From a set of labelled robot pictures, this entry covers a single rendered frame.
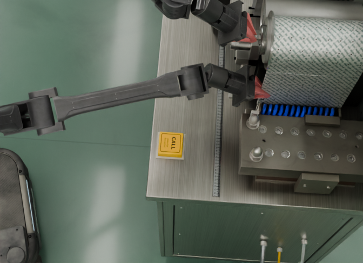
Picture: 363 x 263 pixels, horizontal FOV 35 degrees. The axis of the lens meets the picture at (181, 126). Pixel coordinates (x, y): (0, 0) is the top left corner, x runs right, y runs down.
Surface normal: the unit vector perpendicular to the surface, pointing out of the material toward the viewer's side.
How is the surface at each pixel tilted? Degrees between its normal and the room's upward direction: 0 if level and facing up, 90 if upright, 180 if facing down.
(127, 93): 27
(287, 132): 0
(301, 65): 90
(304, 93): 90
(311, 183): 90
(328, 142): 0
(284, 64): 90
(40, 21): 0
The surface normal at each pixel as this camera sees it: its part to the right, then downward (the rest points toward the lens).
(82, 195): 0.02, -0.41
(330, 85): -0.07, 0.91
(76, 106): 0.13, 0.03
